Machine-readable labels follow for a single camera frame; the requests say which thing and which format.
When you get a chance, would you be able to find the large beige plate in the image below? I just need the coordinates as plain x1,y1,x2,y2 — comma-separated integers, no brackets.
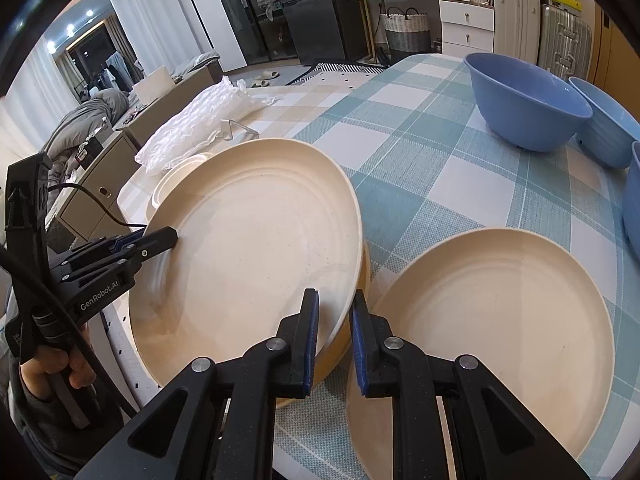
129,139,363,385
347,229,614,479

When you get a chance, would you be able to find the blue bowl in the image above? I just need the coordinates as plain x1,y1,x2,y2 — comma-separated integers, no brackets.
622,141,640,258
464,52,592,153
568,76,639,169

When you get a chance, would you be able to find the person's left hand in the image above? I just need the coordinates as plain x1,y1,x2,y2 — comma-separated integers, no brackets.
20,346,96,400

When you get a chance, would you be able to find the small beige plate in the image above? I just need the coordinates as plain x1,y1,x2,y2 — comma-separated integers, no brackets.
151,153,213,210

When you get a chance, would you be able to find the white bubble wrap bag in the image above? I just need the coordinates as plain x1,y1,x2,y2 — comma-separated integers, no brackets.
134,76,277,174

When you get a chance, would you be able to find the metal phone stand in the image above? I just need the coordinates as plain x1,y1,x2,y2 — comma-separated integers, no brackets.
217,119,259,142

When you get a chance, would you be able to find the black refrigerator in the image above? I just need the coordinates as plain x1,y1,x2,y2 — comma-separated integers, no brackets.
280,0,367,65

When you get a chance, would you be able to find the teal plaid tablecloth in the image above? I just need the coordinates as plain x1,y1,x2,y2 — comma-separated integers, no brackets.
292,54,639,479

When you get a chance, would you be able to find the woven laundry basket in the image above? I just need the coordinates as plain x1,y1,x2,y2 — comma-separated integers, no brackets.
383,6,432,54

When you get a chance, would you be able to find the silver suitcase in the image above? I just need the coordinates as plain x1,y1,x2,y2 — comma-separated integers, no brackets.
538,4,592,80

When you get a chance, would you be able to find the cream suitcase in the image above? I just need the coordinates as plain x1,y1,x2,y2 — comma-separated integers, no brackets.
494,0,541,65

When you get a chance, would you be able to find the black cable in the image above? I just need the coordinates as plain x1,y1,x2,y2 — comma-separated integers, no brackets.
46,181,147,230

